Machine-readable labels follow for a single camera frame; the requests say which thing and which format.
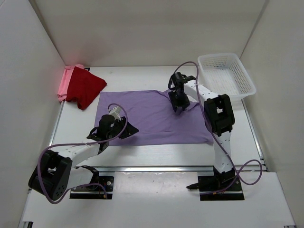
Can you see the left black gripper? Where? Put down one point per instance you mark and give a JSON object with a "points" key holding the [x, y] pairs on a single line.
{"points": [[129, 130]]}

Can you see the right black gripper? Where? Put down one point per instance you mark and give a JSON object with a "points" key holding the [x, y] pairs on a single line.
{"points": [[177, 103]]}

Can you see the lavender garment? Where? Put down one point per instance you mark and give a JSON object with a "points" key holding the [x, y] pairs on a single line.
{"points": [[152, 114]]}

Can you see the red t shirt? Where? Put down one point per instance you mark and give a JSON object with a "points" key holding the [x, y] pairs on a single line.
{"points": [[84, 87]]}

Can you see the pink t shirt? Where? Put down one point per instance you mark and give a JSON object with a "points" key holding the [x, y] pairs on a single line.
{"points": [[66, 77]]}

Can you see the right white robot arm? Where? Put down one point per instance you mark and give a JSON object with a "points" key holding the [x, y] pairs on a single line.
{"points": [[219, 120]]}

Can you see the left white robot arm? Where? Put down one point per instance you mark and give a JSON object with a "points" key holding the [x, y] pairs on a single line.
{"points": [[60, 171]]}

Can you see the white plastic basket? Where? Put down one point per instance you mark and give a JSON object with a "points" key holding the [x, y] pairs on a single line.
{"points": [[224, 73]]}

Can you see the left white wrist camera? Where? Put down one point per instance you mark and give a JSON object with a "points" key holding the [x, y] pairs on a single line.
{"points": [[115, 112]]}

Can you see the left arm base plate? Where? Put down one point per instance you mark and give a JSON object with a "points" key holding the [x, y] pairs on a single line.
{"points": [[106, 179]]}

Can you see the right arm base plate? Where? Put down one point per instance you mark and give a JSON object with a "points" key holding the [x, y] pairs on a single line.
{"points": [[221, 190]]}

